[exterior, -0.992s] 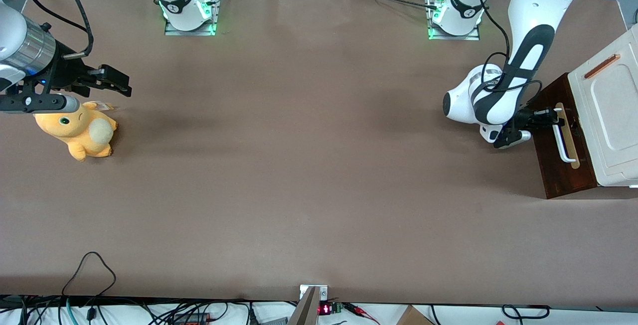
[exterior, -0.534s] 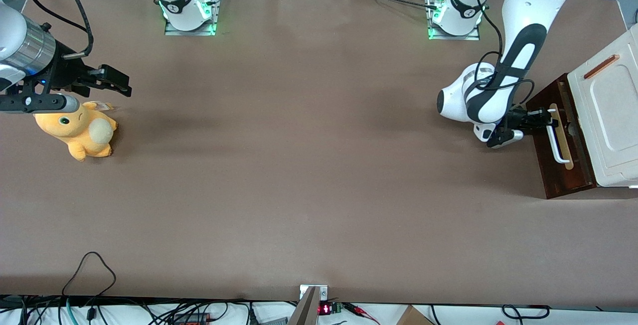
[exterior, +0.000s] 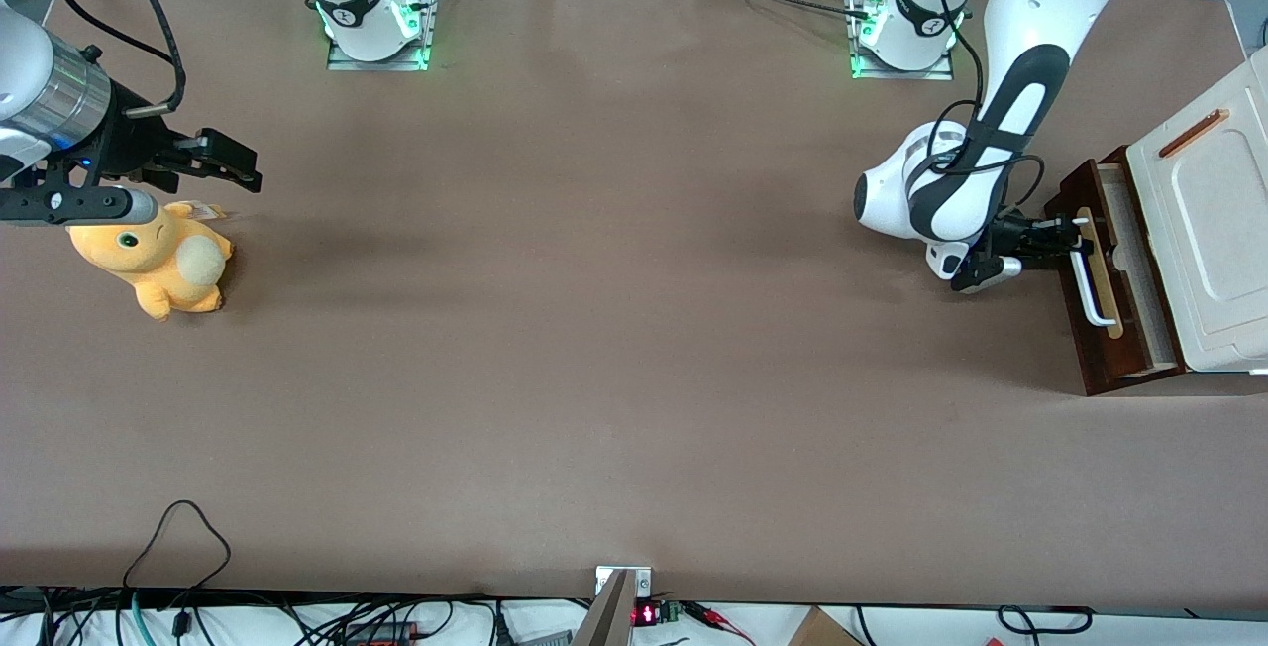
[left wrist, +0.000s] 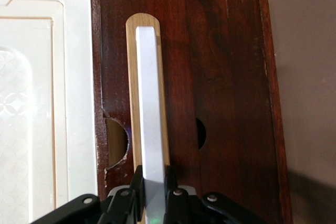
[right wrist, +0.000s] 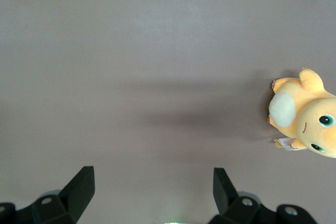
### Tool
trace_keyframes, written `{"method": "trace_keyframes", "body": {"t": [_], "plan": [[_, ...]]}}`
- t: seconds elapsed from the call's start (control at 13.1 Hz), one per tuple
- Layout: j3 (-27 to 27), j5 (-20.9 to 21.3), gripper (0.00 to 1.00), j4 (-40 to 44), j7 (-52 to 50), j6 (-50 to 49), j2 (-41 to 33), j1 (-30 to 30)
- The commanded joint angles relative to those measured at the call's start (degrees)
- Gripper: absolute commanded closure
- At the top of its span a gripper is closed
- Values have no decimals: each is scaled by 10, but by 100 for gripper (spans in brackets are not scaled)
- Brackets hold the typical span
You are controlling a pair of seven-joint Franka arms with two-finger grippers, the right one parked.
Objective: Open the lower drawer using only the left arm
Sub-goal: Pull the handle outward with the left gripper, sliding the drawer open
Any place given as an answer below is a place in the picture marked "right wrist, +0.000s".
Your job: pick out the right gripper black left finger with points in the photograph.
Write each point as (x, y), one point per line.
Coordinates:
(76, 195)

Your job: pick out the orange plush toy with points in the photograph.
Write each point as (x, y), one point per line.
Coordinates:
(311, 98)

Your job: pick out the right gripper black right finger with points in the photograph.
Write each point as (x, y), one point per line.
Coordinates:
(228, 203)

